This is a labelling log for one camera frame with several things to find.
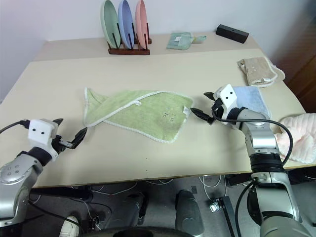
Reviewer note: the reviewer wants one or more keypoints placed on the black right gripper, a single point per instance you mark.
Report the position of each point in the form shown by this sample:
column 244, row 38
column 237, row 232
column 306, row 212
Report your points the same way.
column 218, row 108

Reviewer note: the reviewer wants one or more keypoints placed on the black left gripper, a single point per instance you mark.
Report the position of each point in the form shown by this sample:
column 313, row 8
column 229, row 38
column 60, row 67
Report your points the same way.
column 58, row 144

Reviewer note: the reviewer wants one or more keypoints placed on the light green towel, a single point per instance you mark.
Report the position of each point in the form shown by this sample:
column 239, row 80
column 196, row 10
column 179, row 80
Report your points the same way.
column 138, row 111

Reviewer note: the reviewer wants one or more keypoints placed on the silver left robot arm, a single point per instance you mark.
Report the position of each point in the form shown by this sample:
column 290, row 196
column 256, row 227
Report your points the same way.
column 14, row 172

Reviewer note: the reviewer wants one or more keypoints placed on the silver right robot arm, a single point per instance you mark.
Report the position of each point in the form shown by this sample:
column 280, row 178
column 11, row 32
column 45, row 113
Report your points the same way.
column 269, row 182

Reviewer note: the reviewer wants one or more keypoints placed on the folded light blue towel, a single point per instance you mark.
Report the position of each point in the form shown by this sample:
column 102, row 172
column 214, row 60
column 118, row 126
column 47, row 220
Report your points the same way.
column 251, row 98

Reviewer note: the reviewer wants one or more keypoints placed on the folded beige towel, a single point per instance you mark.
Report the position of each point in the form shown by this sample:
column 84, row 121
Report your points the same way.
column 259, row 70

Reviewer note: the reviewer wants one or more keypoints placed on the small green cloth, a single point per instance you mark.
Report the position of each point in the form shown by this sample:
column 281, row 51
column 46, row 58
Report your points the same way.
column 179, row 40

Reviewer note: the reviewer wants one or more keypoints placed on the fluffy pink towel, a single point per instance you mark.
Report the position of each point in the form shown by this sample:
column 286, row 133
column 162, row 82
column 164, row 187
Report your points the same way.
column 301, row 138

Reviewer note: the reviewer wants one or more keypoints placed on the black rectangular box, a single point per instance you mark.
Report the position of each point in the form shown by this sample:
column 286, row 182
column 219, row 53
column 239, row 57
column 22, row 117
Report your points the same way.
column 232, row 33

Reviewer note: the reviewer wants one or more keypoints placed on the dark wooden dish rack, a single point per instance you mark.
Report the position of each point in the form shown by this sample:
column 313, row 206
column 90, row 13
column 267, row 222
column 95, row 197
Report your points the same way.
column 128, row 51

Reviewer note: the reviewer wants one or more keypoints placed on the white shoe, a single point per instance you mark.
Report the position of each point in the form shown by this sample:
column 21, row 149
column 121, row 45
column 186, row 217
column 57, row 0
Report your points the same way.
column 70, row 225

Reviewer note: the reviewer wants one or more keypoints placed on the dark rounded robot foot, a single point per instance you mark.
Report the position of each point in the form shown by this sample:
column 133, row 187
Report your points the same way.
column 138, row 207
column 188, row 212

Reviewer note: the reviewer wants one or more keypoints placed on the pink plate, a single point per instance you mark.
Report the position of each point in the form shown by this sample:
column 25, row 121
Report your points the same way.
column 140, row 22

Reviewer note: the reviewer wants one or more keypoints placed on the blue plate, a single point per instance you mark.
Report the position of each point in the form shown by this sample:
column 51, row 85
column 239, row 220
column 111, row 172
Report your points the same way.
column 126, row 24

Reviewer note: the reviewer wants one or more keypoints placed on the green plate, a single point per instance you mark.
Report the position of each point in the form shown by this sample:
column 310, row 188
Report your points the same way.
column 108, row 22

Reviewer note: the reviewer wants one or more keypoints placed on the black table leg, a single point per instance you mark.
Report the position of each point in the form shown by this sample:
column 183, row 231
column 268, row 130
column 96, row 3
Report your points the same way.
column 228, row 217

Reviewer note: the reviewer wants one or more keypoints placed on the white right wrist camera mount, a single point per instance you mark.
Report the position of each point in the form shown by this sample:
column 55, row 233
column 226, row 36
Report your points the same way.
column 228, row 96

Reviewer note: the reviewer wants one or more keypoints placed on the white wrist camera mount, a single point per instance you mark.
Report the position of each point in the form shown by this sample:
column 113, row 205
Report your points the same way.
column 40, row 133
column 228, row 96

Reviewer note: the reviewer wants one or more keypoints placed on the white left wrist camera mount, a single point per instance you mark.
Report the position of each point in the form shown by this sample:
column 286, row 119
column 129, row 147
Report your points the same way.
column 40, row 133

